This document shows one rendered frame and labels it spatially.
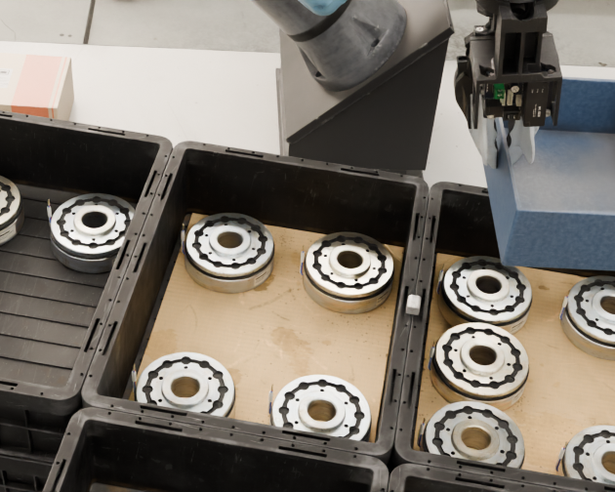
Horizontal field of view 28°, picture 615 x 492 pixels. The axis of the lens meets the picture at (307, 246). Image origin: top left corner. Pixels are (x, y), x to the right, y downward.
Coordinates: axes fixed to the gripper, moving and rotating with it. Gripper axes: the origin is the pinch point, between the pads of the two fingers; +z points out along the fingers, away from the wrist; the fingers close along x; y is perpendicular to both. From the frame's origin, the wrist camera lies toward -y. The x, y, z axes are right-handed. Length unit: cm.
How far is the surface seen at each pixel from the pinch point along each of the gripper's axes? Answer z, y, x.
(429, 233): 18.9, -8.6, -5.8
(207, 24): 107, -180, -51
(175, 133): 38, -51, -40
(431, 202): 19.0, -13.7, -5.2
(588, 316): 27.9, -3.6, 11.7
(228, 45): 108, -172, -45
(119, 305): 15.0, 4.2, -38.0
